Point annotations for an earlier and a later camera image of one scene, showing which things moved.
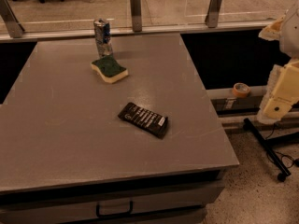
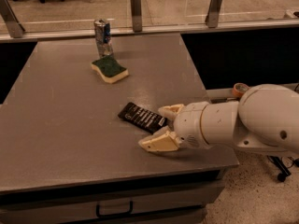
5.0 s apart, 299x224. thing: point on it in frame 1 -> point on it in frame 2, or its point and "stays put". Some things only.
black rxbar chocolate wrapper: [150, 122] stays put
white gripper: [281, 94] -> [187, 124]
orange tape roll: [241, 90] stays put
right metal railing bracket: [212, 14] stays put
